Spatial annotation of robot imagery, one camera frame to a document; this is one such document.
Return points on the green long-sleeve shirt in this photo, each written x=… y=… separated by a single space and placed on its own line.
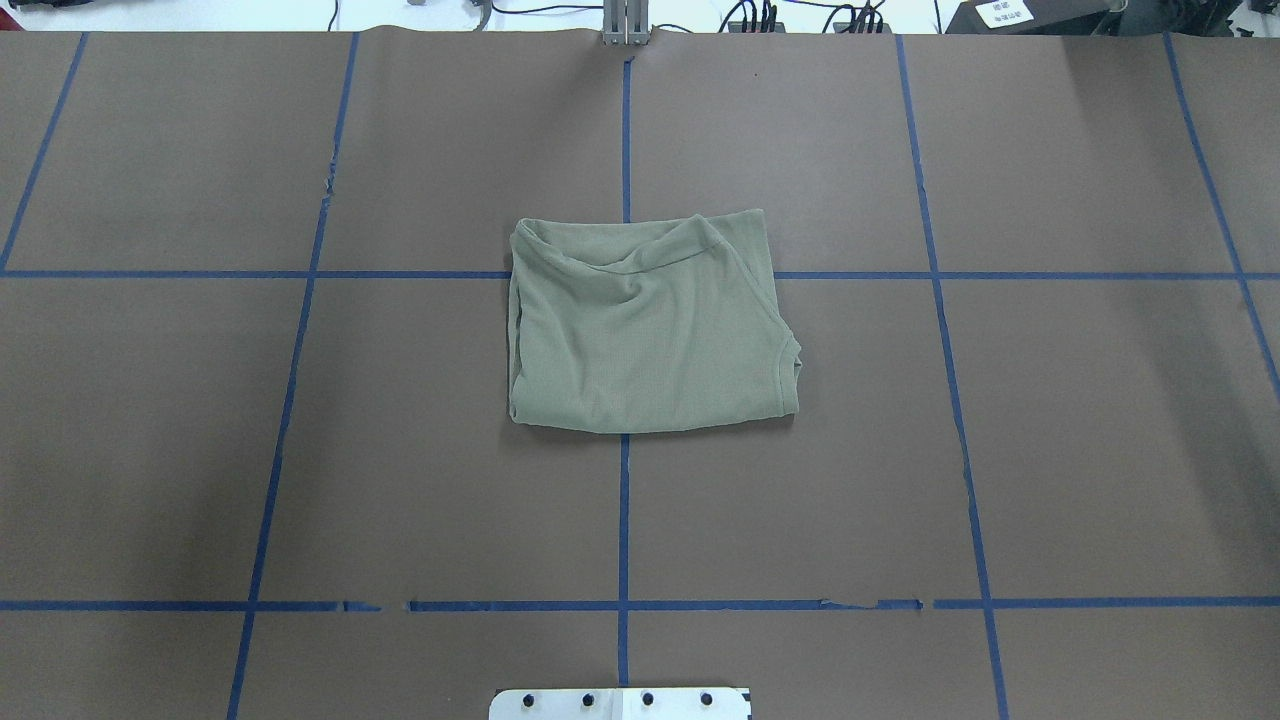
x=647 y=327

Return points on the aluminium frame post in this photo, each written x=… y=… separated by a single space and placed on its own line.
x=625 y=22

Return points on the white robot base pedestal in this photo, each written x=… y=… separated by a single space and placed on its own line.
x=623 y=703

